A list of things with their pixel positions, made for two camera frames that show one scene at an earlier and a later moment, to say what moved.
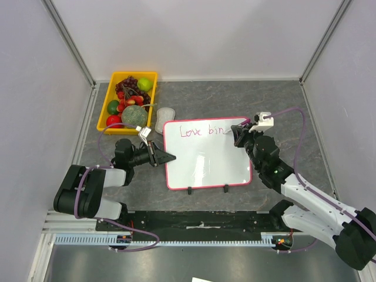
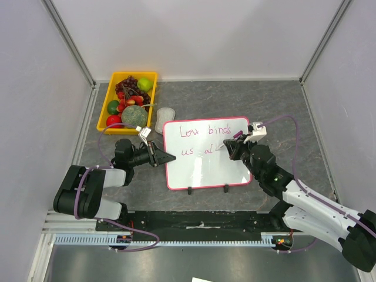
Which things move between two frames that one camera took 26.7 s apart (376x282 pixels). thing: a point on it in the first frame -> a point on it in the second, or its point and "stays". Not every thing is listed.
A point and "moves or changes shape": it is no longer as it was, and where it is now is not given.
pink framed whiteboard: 201,153 stays
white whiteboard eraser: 164,114 stays
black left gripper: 157,156 stays
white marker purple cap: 245,122 moves or changes shape
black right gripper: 245,136 -> 238,149
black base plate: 192,225 stays
